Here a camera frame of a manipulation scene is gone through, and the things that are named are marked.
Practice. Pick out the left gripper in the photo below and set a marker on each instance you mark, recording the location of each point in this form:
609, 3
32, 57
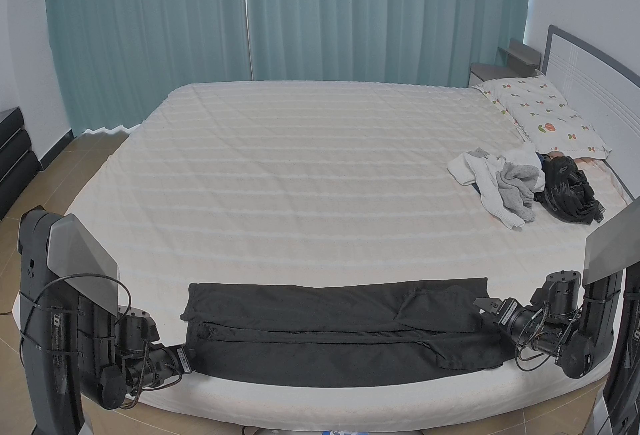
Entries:
181, 360

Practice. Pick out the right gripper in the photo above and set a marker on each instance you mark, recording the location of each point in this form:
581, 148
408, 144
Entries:
514, 318

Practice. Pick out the black T-shirt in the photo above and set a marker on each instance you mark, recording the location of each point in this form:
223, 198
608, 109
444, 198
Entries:
325, 333

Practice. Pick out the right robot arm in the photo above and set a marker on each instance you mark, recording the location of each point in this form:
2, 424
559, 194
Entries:
585, 348

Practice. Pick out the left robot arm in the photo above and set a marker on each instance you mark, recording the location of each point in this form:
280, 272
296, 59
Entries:
65, 323

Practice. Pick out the pile of clothes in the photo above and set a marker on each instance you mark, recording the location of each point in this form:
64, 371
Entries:
510, 183

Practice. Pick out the bed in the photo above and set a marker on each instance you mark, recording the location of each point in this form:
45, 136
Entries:
300, 163

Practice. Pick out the black garment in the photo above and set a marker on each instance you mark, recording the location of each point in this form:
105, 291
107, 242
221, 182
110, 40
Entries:
565, 188

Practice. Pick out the white printed pillow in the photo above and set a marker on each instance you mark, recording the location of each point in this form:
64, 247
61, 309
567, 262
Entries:
545, 113

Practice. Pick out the grey bedside table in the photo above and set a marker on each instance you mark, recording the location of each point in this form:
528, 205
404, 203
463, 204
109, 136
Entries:
487, 72

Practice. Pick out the black chest of drawers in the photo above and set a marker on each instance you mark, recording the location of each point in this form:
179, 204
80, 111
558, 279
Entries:
15, 158

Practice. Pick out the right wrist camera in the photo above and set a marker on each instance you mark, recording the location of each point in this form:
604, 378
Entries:
540, 298

